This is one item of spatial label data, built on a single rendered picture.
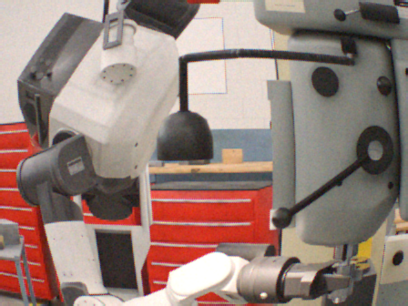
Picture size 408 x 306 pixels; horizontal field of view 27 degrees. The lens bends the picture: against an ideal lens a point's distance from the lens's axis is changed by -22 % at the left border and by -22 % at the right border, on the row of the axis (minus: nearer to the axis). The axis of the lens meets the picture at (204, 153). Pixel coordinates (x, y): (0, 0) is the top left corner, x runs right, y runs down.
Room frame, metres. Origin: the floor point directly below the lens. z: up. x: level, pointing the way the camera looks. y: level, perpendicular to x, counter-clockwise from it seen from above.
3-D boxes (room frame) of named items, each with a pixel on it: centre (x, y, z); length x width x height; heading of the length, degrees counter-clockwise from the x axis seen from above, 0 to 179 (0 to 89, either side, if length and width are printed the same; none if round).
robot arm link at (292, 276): (1.47, -0.15, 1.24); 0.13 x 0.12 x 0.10; 145
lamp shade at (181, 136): (1.36, 0.02, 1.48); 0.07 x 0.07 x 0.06
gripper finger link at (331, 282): (1.39, -0.20, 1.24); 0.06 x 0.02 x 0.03; 55
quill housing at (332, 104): (1.41, -0.22, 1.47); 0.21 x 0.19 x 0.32; 168
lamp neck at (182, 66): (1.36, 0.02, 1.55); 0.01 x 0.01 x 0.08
